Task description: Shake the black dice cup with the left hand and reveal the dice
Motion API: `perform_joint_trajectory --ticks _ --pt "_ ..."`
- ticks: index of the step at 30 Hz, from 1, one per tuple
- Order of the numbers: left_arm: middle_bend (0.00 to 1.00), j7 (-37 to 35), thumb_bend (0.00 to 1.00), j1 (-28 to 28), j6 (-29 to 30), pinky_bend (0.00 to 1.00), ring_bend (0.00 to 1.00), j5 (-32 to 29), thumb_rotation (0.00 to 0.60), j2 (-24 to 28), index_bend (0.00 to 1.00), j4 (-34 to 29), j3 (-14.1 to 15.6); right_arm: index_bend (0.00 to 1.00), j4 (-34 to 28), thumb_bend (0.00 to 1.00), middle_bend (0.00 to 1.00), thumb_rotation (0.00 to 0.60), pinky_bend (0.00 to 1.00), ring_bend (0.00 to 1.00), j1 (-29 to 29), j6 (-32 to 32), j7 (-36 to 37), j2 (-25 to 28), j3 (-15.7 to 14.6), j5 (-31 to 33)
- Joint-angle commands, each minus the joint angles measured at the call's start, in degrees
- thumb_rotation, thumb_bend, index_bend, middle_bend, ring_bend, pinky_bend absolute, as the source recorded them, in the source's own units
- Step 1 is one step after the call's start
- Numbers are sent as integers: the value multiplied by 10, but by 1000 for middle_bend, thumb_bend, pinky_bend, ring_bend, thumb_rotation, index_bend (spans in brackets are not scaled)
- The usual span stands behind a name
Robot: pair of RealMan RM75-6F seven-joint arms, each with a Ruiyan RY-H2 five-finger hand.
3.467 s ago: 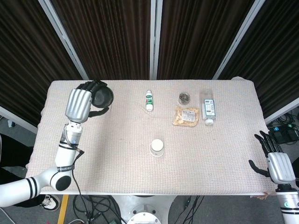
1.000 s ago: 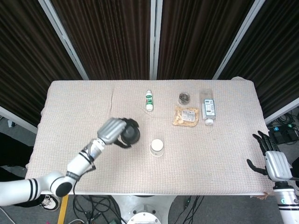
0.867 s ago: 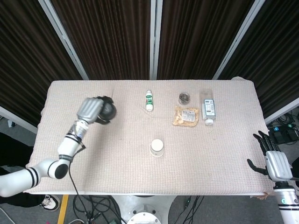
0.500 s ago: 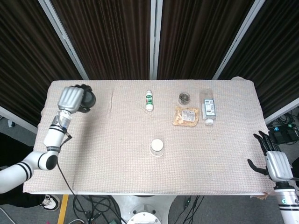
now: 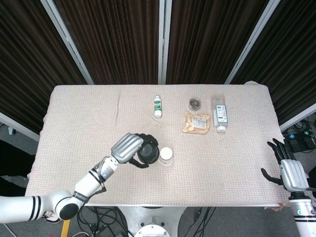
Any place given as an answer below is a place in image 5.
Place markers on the brown paper scrap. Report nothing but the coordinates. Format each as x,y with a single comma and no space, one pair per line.
278,208

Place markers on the white paper cup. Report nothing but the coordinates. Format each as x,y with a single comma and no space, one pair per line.
166,154

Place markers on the black round jar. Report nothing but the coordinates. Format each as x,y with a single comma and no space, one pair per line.
148,153

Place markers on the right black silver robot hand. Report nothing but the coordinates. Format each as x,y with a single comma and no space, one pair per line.
293,174

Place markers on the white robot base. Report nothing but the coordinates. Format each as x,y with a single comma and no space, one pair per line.
150,222

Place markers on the clear plastic bottle white cap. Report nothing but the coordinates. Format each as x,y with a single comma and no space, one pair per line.
219,113

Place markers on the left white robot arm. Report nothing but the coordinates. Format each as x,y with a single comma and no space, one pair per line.
84,187

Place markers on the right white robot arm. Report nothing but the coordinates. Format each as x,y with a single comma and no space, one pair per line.
304,212

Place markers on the white black sneaker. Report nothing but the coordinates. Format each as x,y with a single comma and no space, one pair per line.
50,217

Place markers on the black power box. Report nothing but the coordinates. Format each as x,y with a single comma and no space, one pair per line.
307,142

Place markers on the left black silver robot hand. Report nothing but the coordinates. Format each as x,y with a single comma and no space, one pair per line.
126,148

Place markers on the dark brown ribbed partition panel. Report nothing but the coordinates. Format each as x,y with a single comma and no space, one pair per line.
24,61
296,61
209,37
118,37

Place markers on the beige waffle tablecloth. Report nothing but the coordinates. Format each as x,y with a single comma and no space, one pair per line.
197,187

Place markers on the clear bag of beige snacks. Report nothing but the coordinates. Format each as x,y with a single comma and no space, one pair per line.
196,123

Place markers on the yellow floor tape strip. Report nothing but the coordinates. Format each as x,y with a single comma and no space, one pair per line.
65,228

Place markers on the small white green-label bottle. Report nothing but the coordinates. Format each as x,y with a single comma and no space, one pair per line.
157,106

